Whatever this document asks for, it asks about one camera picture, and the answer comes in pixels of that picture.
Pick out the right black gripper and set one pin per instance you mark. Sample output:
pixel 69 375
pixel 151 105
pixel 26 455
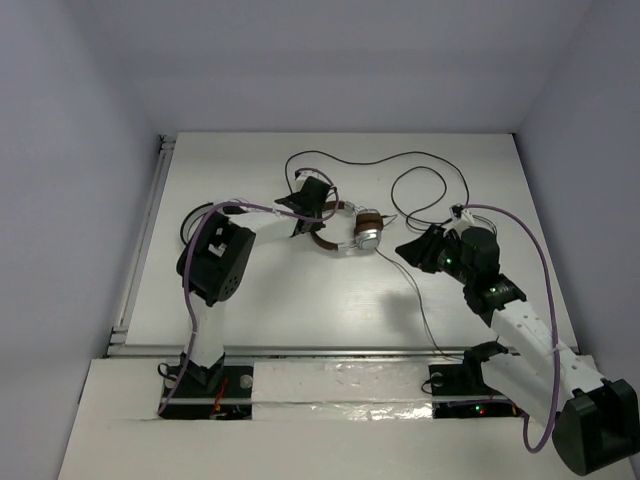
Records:
pixel 421 250

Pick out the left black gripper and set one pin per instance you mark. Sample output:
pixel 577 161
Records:
pixel 308 198

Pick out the brown silver headphones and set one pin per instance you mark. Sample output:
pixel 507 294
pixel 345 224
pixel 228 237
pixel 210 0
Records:
pixel 366 232

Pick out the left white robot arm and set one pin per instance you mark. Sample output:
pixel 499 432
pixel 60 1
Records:
pixel 214 260

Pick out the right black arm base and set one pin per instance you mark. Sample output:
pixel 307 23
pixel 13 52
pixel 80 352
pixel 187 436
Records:
pixel 456 395

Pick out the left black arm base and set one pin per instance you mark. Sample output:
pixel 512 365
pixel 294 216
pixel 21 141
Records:
pixel 230 398

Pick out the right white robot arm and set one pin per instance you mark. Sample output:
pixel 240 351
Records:
pixel 591 421

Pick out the white black headphones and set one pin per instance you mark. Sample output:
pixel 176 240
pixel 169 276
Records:
pixel 192 220

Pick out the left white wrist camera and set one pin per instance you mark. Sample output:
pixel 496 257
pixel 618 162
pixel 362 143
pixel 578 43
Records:
pixel 300 177

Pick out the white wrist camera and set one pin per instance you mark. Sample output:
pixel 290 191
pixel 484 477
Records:
pixel 461 219
pixel 300 177

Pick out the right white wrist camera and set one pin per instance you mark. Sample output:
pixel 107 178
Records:
pixel 461 219

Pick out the aluminium left rail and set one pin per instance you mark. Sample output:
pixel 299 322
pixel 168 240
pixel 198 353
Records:
pixel 124 312

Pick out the aluminium rail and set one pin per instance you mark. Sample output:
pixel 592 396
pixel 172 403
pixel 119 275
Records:
pixel 124 312
pixel 160 351

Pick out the aluminium front rail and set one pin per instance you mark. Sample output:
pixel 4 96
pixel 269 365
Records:
pixel 160 351

